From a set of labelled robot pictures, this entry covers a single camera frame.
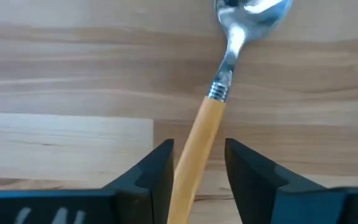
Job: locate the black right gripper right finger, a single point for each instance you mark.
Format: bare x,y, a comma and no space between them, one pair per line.
259,193

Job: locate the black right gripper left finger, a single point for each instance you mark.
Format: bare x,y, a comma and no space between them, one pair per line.
129,202

